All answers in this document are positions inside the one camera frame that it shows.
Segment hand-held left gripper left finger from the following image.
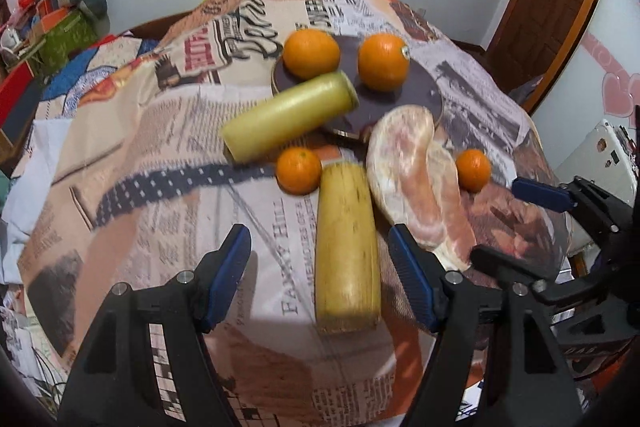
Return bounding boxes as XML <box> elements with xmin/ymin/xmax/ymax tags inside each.
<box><xmin>57</xmin><ymin>224</ymin><xmax>253</xmax><ymax>427</ymax></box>

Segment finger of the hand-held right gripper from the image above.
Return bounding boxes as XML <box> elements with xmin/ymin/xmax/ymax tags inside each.
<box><xmin>470</xmin><ymin>244</ymin><xmax>618</xmax><ymax>306</ymax></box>
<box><xmin>511</xmin><ymin>176</ymin><xmax>640</xmax><ymax>253</ymax></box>

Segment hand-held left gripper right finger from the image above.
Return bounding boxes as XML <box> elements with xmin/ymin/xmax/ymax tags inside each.
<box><xmin>387</xmin><ymin>224</ymin><xmax>584</xmax><ymax>427</ymax></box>

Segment small peeled pomelo piece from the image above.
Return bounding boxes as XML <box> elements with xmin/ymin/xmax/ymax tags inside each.
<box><xmin>425</xmin><ymin>141</ymin><xmax>478</xmax><ymax>271</ymax></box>

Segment white appliance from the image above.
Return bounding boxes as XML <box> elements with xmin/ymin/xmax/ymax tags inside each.
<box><xmin>552</xmin><ymin>119</ymin><xmax>640</xmax><ymax>254</ymax></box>

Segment yellow sugarcane piece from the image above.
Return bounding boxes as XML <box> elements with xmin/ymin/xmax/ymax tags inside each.
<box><xmin>314</xmin><ymin>161</ymin><xmax>382</xmax><ymax>336</ymax></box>

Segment small mandarin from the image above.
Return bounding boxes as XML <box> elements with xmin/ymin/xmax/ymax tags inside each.
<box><xmin>276</xmin><ymin>147</ymin><xmax>323</xmax><ymax>196</ymax></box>
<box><xmin>456</xmin><ymin>149</ymin><xmax>493</xmax><ymax>193</ymax></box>

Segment large peeled pomelo piece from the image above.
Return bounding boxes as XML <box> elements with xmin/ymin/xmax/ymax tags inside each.
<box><xmin>366</xmin><ymin>105</ymin><xmax>450</xmax><ymax>253</ymax></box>

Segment newspaper print tablecloth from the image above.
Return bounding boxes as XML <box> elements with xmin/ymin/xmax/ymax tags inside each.
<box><xmin>17</xmin><ymin>0</ymin><xmax>574</xmax><ymax>414</ymax></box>

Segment pale green sugarcane piece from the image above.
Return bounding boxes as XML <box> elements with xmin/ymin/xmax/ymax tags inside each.
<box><xmin>221</xmin><ymin>72</ymin><xmax>360</xmax><ymax>166</ymax></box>

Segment dark round plate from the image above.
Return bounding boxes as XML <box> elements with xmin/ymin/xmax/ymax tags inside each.
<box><xmin>270</xmin><ymin>34</ymin><xmax>445</xmax><ymax>141</ymax></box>

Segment brown wooden door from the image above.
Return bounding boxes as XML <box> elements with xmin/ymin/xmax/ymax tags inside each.
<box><xmin>487</xmin><ymin>0</ymin><xmax>612</xmax><ymax>116</ymax></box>

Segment large orange with sticker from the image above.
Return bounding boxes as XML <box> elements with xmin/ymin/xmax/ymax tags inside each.
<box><xmin>357</xmin><ymin>33</ymin><xmax>412</xmax><ymax>93</ymax></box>

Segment light blue cloth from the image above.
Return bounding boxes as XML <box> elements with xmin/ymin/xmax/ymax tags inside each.
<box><xmin>0</xmin><ymin>117</ymin><xmax>77</xmax><ymax>284</ymax></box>

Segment pile of papers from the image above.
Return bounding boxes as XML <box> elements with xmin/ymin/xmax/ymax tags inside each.
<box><xmin>0</xmin><ymin>283</ymin><xmax>68</xmax><ymax>410</ymax></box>

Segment patchwork quilt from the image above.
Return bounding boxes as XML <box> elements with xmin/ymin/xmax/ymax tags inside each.
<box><xmin>41</xmin><ymin>34</ymin><xmax>162</xmax><ymax>108</ymax></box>

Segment red box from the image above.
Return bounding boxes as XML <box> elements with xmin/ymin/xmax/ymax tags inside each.
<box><xmin>0</xmin><ymin>61</ymin><xmax>40</xmax><ymax>134</ymax></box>

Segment green box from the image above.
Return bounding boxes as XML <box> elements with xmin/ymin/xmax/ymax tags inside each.
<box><xmin>39</xmin><ymin>8</ymin><xmax>99</xmax><ymax>74</ymax></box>

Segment pink heart wall decoration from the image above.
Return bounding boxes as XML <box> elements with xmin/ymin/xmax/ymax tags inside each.
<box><xmin>582</xmin><ymin>31</ymin><xmax>640</xmax><ymax>118</ymax></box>

